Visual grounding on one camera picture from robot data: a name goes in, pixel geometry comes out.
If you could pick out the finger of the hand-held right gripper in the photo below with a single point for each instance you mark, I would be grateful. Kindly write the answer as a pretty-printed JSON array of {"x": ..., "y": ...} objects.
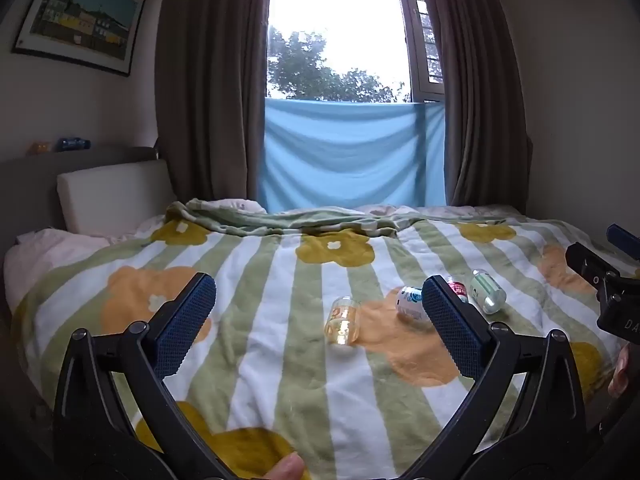
[
  {"x": 625, "y": 242},
  {"x": 590, "y": 262}
]

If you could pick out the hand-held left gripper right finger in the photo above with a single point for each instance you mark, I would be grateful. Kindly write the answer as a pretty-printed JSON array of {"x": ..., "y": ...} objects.
[{"x": 452, "y": 330}]

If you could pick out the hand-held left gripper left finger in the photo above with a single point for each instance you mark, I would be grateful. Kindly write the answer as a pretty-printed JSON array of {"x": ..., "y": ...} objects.
[{"x": 185, "y": 325}]

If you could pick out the yellow clear bottle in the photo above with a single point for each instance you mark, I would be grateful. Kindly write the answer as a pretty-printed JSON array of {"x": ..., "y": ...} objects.
[{"x": 342, "y": 327}]

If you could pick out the pink printed cup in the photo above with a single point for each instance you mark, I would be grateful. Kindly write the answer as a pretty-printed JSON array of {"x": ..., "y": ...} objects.
[{"x": 458, "y": 288}]

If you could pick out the white blue printed cup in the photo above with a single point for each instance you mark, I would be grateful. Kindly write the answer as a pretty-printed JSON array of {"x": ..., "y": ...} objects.
[{"x": 411, "y": 304}]

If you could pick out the green printed cup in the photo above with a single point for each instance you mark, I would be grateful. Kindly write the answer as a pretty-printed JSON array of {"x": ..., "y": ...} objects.
[{"x": 487, "y": 292}]

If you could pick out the person's right hand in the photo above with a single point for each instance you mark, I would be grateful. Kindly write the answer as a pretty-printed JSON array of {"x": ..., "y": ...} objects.
[{"x": 620, "y": 372}]

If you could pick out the person's left hand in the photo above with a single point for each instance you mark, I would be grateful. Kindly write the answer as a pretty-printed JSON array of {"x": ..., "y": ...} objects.
[{"x": 287, "y": 467}]

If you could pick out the striped flower blanket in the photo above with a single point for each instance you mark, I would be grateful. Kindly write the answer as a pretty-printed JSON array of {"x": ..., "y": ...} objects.
[{"x": 280, "y": 360}]

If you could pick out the white cushion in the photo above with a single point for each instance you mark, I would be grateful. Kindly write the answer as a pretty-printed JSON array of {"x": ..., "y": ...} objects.
[{"x": 110, "y": 195}]

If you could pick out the light blue cloth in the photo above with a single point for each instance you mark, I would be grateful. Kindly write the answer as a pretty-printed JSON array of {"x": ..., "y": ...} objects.
[{"x": 350, "y": 155}]

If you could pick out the brown curtain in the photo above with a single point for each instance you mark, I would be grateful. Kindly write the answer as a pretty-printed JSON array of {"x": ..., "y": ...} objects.
[
  {"x": 210, "y": 85},
  {"x": 480, "y": 85}
]

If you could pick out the grey headboard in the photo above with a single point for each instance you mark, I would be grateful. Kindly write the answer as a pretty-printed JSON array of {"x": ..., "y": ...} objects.
[{"x": 30, "y": 180}]

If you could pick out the blue bottle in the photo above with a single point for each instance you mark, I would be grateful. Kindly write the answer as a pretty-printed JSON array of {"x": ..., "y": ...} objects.
[{"x": 74, "y": 143}]

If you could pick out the small orange object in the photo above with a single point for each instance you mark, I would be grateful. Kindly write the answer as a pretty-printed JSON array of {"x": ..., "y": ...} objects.
[{"x": 39, "y": 148}]

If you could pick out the open window sash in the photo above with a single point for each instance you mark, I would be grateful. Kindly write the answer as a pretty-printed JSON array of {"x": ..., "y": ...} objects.
[{"x": 425, "y": 35}]

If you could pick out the framed wall picture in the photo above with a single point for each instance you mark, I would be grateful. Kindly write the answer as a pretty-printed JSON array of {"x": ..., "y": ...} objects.
[{"x": 80, "y": 15}]

